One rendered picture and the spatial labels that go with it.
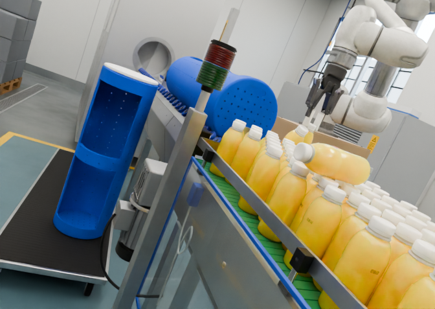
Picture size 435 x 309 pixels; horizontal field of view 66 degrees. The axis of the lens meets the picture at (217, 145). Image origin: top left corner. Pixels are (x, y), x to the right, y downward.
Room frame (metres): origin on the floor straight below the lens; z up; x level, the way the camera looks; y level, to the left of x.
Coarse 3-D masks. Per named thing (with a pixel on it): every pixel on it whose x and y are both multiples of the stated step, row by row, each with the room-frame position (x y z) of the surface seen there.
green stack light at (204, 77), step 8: (208, 64) 0.74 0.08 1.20; (200, 72) 0.75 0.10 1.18; (208, 72) 0.74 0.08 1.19; (216, 72) 0.74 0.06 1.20; (224, 72) 0.75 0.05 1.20; (200, 80) 0.75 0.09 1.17; (208, 80) 0.74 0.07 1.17; (216, 80) 0.75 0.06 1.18; (224, 80) 0.76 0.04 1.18; (216, 88) 0.75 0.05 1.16
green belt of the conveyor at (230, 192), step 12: (204, 168) 1.05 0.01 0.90; (216, 180) 0.98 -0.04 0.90; (228, 192) 0.91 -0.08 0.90; (240, 216) 0.77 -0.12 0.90; (252, 216) 0.81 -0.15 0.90; (252, 228) 0.73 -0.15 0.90; (264, 240) 0.70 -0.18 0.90; (276, 252) 0.66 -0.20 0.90; (300, 276) 0.60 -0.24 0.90; (300, 288) 0.56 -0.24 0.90; (312, 288) 0.57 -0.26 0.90; (312, 300) 0.54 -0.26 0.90
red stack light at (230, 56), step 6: (210, 48) 0.75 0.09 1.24; (216, 48) 0.74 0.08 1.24; (222, 48) 0.74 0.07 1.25; (210, 54) 0.75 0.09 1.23; (216, 54) 0.74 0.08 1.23; (222, 54) 0.74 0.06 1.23; (228, 54) 0.75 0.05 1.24; (234, 54) 0.76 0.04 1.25; (210, 60) 0.74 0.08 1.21; (216, 60) 0.74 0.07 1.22; (222, 60) 0.74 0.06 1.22; (228, 60) 0.75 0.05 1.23; (222, 66) 0.75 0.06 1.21; (228, 66) 0.76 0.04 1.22
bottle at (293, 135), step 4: (292, 132) 1.17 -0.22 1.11; (296, 132) 1.16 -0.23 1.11; (288, 136) 1.17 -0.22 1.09; (292, 136) 1.16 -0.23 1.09; (296, 136) 1.15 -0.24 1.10; (300, 136) 1.15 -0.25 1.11; (304, 136) 1.16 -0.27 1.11; (292, 140) 1.16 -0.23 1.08; (296, 140) 1.15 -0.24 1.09; (300, 140) 1.16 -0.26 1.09; (280, 144) 1.19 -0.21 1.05; (296, 144) 1.16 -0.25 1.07
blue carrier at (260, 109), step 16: (176, 64) 1.98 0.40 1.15; (192, 64) 1.79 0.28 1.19; (176, 80) 1.82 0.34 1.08; (192, 80) 1.59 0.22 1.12; (240, 80) 1.29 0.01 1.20; (256, 80) 1.32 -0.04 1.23; (176, 96) 1.86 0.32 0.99; (192, 96) 1.52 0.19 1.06; (224, 96) 1.28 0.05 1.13; (240, 96) 1.30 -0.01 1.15; (256, 96) 1.33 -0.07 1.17; (272, 96) 1.36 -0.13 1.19; (208, 112) 1.31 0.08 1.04; (224, 112) 1.29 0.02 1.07; (240, 112) 1.32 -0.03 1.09; (256, 112) 1.35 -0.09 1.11; (272, 112) 1.38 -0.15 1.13; (224, 128) 1.30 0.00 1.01
